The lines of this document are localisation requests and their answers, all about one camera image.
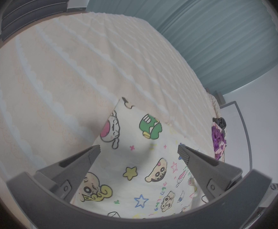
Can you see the pile of clothes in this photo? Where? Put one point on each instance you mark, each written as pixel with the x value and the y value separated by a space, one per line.
pixel 217 137

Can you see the bed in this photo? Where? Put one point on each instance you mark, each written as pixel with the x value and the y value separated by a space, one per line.
pixel 81 68

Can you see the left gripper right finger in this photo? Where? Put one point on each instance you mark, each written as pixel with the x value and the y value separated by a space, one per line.
pixel 201 167

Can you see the blue-green curtain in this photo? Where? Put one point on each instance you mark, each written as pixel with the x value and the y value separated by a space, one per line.
pixel 213 27

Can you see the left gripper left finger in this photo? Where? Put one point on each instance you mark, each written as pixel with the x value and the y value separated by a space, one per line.
pixel 81 162

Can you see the white printed garment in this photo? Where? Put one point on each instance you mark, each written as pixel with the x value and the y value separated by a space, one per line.
pixel 134 151

